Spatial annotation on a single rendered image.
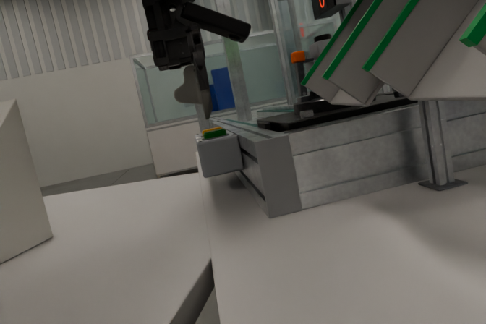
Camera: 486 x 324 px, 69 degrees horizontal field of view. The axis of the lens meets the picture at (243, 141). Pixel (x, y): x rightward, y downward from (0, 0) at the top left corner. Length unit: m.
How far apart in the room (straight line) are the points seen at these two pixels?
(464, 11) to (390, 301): 0.21
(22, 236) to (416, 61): 0.56
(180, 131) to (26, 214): 4.96
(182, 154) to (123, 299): 5.23
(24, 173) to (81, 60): 8.36
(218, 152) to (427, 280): 0.38
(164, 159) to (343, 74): 5.33
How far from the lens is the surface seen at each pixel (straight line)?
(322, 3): 0.88
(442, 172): 0.50
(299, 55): 0.63
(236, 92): 1.67
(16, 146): 0.63
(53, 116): 9.12
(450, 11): 0.31
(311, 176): 0.47
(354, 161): 0.49
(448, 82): 0.26
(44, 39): 9.27
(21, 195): 0.63
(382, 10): 0.32
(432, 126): 0.49
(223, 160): 0.59
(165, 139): 5.55
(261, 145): 0.44
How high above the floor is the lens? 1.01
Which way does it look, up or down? 6 degrees down
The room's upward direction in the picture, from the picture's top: 11 degrees counter-clockwise
